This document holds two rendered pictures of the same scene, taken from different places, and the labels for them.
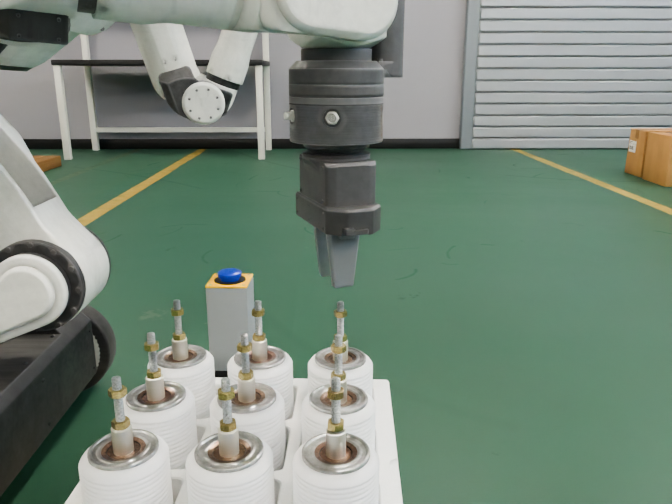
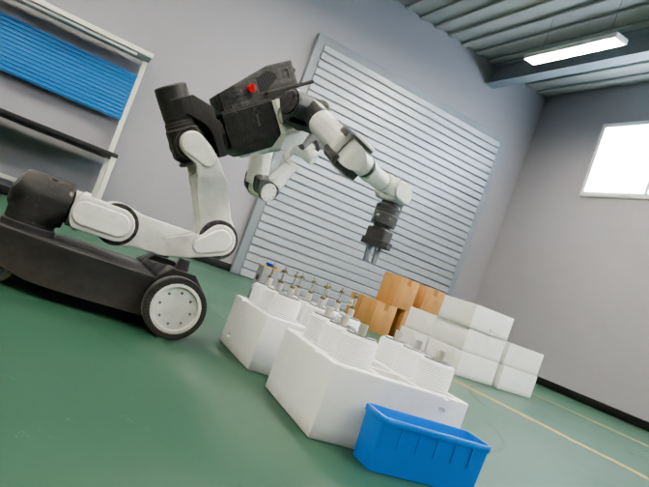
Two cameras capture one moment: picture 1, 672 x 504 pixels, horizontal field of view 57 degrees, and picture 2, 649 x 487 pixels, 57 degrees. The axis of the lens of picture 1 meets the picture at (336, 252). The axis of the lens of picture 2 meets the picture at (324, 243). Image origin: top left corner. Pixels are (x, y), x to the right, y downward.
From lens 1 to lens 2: 1.62 m
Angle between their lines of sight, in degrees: 31
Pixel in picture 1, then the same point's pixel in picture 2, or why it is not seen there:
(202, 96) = (269, 189)
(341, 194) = (385, 238)
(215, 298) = (266, 272)
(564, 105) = (307, 266)
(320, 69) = (391, 207)
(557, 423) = not seen: hidden behind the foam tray
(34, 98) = not seen: outside the picture
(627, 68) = (350, 255)
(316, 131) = (385, 220)
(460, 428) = not seen: hidden behind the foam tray
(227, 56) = (281, 178)
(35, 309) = (222, 247)
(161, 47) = (264, 164)
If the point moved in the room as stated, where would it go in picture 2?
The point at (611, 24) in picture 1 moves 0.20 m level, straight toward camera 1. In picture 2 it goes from (348, 224) to (349, 223)
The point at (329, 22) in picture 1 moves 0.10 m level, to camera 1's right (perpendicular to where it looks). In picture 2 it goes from (401, 198) to (424, 208)
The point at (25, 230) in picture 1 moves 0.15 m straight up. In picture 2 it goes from (224, 216) to (239, 178)
